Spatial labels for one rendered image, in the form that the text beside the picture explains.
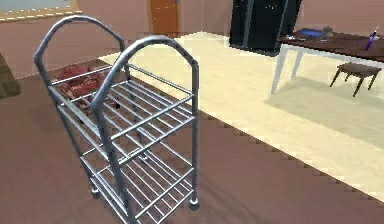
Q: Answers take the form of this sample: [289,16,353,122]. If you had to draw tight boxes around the dark brown stool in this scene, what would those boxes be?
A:
[329,62,383,98]

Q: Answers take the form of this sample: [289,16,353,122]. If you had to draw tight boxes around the grey cup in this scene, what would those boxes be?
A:
[320,26,334,43]

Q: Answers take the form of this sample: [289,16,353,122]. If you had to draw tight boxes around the purple bottle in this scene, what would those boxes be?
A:
[364,26,380,52]

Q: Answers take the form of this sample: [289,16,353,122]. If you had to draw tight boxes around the black fridge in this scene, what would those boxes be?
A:
[228,0,304,57]

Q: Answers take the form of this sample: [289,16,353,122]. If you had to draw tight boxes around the orange wooden door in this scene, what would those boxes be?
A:
[147,0,180,35]

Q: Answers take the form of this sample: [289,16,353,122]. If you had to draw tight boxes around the gold framed picture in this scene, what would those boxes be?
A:
[0,0,83,23]

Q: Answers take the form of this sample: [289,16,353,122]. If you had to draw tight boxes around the dark olive cabinet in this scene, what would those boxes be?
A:
[0,52,22,100]

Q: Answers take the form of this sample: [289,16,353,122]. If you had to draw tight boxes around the dark brown table white legs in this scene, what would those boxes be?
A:
[270,29,384,96]

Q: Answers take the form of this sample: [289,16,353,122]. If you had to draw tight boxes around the blue plate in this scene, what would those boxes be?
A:
[296,28,324,38]

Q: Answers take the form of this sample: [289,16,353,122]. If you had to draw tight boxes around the red suitcase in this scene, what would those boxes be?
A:
[54,64,120,114]

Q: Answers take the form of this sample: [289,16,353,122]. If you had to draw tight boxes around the grey metal wire rack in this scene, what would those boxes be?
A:
[33,15,202,224]

